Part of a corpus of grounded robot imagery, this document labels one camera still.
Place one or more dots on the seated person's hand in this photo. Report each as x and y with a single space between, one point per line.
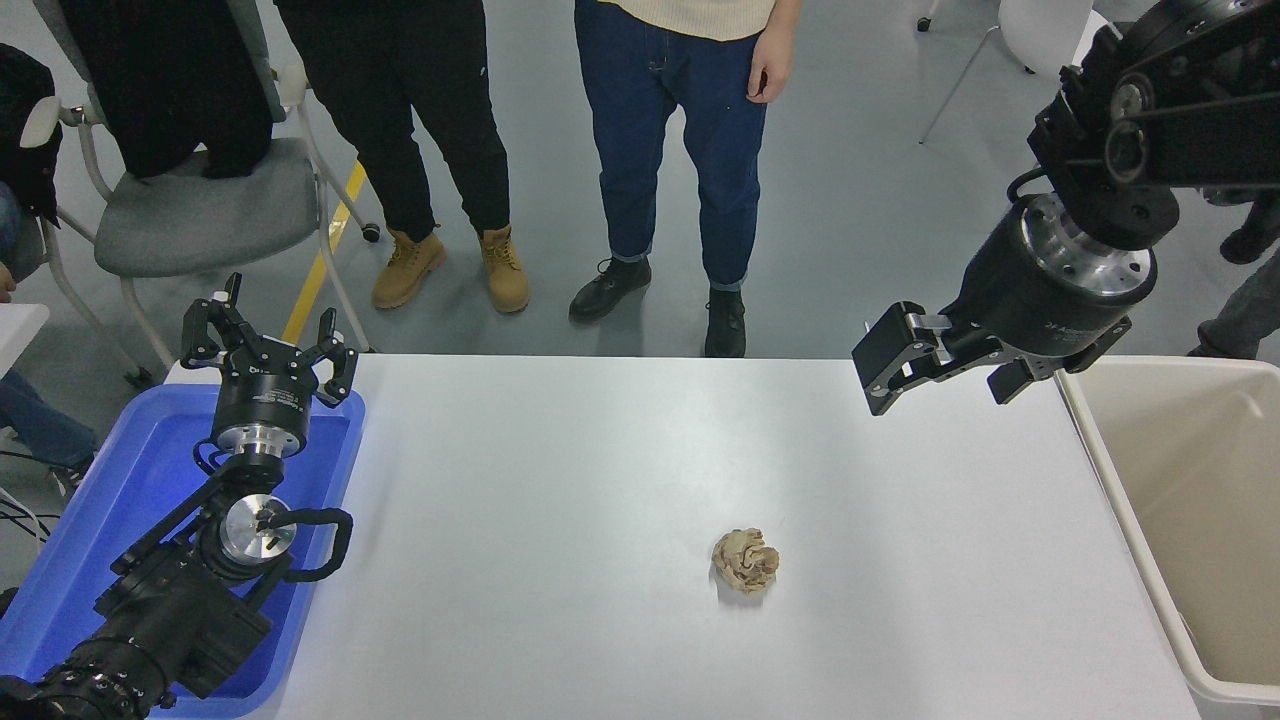
6 283

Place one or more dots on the seated person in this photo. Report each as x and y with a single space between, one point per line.
25 130

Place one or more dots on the grey padded chair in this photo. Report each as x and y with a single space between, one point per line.
200 210

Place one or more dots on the tan paper ball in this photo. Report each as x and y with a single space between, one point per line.
746 560

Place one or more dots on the black garment on chair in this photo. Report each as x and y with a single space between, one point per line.
170 80

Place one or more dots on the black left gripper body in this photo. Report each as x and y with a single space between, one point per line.
262 395

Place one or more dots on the large pale bin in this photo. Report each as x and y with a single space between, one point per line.
1190 480

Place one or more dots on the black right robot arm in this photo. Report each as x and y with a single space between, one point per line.
1180 110

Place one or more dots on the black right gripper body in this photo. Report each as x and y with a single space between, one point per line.
1020 300

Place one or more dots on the standing person's hand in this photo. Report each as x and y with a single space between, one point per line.
772 65

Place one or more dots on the small white side table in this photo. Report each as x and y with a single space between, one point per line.
15 330

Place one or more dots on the white plastic chair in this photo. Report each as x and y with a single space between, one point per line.
1040 30

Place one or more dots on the person at table end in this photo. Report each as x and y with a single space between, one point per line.
1245 310

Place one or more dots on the blue plastic tray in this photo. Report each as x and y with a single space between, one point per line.
110 480

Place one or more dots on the standing person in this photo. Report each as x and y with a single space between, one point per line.
660 120
440 120

